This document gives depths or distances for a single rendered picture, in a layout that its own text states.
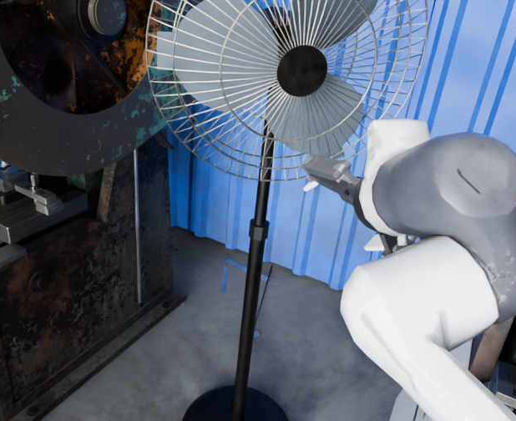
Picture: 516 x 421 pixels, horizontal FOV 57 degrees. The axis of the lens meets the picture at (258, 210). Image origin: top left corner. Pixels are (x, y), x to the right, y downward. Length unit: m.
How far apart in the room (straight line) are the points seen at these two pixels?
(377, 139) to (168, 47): 0.55
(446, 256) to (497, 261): 0.04
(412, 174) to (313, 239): 2.01
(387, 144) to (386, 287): 0.18
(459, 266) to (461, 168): 0.09
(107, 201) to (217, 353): 0.79
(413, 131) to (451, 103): 1.49
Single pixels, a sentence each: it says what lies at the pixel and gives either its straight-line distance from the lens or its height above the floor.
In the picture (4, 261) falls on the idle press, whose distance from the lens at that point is 1.55.
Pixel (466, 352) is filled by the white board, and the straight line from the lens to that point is 1.46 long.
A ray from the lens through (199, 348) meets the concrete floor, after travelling 2.10.
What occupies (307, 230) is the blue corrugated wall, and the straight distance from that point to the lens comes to 2.38.
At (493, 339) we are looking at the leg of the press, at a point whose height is 0.70.
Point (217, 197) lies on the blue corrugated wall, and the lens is 2.60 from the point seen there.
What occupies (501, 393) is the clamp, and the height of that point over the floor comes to 0.76.
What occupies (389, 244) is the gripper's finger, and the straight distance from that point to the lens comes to 0.69.
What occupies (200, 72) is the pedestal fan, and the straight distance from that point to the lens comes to 0.94.
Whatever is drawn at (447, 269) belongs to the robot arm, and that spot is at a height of 1.26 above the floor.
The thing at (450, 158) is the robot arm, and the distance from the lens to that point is 0.40.
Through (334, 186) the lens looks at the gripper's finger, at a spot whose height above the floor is 1.21.
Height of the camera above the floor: 1.48
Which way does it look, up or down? 28 degrees down
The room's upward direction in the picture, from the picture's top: 6 degrees clockwise
